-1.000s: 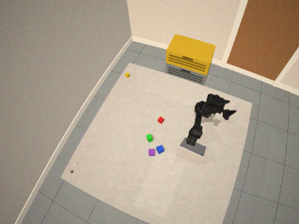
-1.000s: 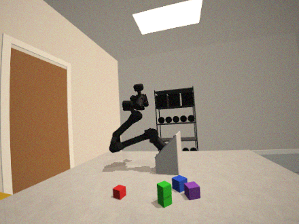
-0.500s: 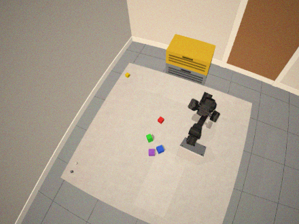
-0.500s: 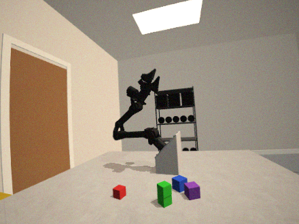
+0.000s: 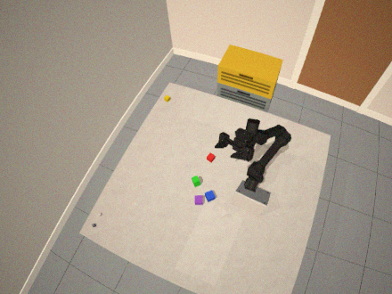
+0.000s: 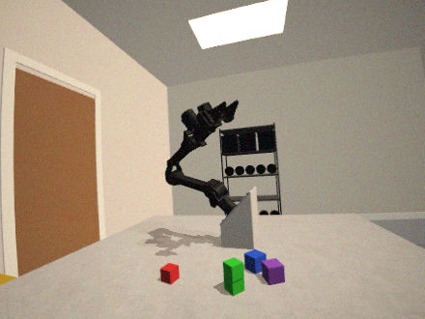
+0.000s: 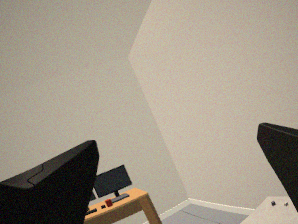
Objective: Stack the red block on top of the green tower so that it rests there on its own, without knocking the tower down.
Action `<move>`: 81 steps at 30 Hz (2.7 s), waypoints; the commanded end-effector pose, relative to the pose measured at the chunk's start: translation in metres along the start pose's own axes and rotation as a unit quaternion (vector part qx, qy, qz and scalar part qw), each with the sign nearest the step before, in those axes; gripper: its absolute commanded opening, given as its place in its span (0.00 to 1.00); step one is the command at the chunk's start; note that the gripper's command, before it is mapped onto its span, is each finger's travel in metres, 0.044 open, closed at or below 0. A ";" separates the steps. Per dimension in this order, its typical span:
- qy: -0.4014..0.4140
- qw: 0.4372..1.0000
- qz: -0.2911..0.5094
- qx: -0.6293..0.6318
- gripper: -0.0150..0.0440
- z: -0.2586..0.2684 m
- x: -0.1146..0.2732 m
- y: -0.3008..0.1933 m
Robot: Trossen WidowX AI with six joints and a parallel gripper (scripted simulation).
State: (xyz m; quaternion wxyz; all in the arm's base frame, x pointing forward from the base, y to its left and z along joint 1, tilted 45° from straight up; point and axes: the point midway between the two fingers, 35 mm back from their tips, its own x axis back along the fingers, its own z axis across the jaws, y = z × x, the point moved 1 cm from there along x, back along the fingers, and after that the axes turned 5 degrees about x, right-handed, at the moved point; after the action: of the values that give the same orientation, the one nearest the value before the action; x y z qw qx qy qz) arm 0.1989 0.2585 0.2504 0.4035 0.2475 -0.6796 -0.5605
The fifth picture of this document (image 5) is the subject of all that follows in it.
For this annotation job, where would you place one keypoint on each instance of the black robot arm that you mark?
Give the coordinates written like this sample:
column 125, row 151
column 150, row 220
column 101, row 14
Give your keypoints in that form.
column 257, row 169

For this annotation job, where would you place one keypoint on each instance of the blue block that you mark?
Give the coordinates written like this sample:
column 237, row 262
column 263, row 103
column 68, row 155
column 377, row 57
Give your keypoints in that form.
column 210, row 195

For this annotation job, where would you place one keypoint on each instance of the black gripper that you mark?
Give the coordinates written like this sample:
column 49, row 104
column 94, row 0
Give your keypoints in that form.
column 245, row 152

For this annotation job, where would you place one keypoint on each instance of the purple block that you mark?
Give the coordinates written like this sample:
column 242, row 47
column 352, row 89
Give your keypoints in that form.
column 198, row 200

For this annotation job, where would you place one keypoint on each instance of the red block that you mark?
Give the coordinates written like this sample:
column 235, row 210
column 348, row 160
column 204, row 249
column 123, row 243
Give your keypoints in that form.
column 210, row 157

